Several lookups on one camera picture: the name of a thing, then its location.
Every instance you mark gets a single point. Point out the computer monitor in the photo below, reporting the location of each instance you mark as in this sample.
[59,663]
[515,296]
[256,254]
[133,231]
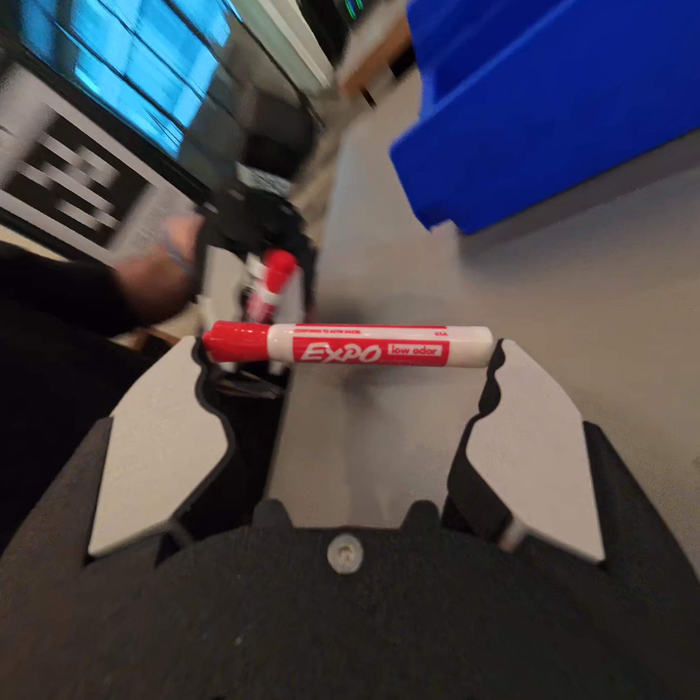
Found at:
[136,65]

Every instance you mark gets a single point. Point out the blue plastic bin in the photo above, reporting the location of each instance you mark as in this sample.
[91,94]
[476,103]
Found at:
[547,109]

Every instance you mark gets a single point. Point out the person's left hand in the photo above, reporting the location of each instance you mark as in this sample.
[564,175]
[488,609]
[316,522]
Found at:
[188,257]

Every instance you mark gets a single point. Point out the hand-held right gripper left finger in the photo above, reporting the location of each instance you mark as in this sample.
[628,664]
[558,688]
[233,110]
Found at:
[158,448]

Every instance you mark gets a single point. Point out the red dry erase marker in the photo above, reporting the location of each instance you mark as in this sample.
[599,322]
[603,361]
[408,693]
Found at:
[276,273]
[328,342]

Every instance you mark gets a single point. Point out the person's dark clothing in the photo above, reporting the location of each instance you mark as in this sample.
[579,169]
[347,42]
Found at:
[54,410]

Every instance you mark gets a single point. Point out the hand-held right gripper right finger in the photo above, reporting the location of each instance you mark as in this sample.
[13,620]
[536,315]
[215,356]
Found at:
[530,454]

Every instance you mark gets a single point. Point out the wooden furniture piece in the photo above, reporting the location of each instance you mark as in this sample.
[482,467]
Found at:
[372,60]

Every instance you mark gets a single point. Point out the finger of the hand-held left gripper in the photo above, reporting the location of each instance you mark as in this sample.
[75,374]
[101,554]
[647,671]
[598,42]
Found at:
[224,273]
[290,301]

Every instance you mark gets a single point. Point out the black and white tag board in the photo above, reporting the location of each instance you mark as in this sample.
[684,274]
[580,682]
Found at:
[54,164]

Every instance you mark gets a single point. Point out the blue wristband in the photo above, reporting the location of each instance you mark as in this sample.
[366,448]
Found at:
[178,254]

